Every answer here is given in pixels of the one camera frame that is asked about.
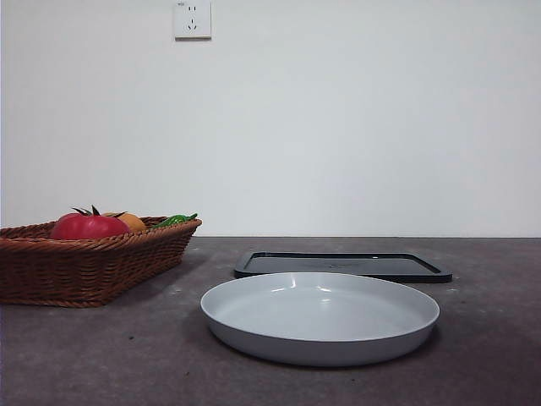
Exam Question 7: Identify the black rectangular tray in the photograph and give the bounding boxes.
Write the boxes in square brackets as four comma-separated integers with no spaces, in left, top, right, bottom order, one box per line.
[233,250,454,284]

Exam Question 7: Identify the brown wicker basket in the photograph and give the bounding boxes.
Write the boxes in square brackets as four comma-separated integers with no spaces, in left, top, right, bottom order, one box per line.
[0,216,203,309]

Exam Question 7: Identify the red tomato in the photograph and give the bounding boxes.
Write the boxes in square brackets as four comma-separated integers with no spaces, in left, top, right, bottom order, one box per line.
[50,205,132,241]

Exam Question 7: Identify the orange-brown potato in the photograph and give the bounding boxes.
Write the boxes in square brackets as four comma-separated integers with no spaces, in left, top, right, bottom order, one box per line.
[101,211,149,233]

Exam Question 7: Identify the grey round plate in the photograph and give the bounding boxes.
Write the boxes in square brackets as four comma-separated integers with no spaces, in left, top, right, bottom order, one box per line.
[199,271,441,368]

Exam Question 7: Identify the white wall socket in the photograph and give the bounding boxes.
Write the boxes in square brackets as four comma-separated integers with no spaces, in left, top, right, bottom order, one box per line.
[174,0,212,41]

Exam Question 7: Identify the green pepper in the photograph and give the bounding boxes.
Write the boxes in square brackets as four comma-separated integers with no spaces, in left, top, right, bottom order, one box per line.
[150,212,199,230]

